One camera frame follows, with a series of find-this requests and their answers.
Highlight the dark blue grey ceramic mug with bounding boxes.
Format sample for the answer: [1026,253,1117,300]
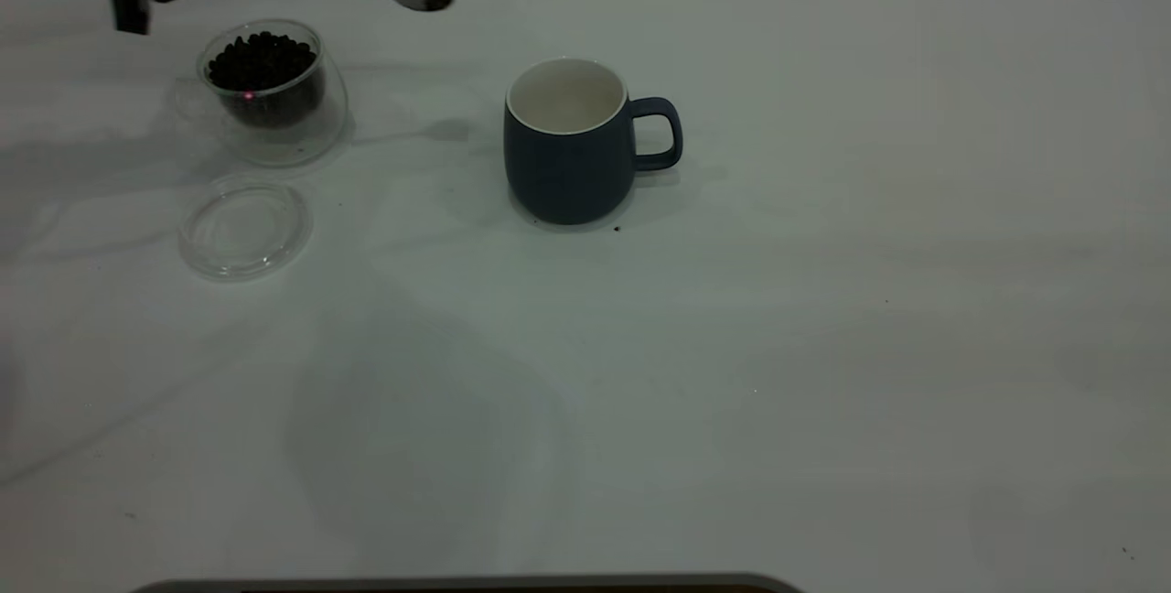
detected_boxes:
[502,58,684,226]

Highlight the dark coffee beans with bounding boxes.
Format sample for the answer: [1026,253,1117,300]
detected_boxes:
[205,30,327,127]

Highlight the clear glass lid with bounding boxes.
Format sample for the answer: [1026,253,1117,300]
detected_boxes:
[177,176,314,282]

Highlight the clear double wall glass cup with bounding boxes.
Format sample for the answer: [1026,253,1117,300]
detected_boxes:
[172,18,351,167]

